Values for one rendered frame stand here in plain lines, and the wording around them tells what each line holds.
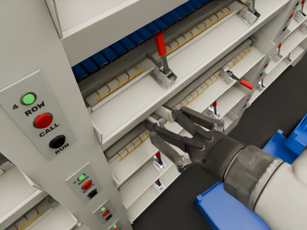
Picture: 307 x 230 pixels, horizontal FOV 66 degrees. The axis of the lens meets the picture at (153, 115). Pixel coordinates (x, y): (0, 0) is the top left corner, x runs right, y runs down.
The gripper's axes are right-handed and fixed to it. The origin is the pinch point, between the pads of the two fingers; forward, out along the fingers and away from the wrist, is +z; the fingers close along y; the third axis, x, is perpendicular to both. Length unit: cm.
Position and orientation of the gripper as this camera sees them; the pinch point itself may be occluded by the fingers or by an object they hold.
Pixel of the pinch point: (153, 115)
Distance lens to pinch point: 51.9
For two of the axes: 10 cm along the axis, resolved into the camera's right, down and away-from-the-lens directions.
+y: -7.1, 5.7, -4.0
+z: -6.8, -4.2, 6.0
